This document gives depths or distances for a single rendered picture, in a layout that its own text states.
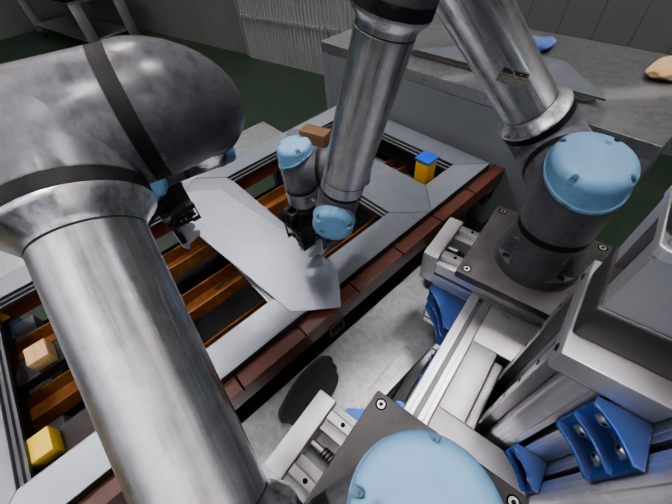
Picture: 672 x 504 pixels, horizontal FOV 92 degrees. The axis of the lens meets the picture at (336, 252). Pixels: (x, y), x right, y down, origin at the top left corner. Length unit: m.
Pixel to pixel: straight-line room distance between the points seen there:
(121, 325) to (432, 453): 0.25
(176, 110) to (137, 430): 0.23
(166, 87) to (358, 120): 0.24
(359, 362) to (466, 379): 0.36
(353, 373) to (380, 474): 0.65
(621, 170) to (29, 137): 0.63
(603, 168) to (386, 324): 0.64
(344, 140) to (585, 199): 0.34
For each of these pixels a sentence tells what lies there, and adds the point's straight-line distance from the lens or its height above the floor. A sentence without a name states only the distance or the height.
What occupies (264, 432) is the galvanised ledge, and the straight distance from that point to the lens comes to 0.93.
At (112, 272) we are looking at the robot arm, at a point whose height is 1.39.
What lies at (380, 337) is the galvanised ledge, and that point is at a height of 0.68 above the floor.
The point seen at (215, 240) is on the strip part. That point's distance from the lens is 1.07.
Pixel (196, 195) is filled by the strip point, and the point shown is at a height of 0.84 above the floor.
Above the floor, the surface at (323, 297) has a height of 0.84.
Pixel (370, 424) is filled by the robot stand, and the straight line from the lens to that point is 0.53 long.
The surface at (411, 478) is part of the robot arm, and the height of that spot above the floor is 1.27.
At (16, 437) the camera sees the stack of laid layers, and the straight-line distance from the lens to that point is 1.05.
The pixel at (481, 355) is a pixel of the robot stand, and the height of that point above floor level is 0.95.
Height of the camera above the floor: 1.56
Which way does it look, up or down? 50 degrees down
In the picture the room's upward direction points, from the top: 7 degrees counter-clockwise
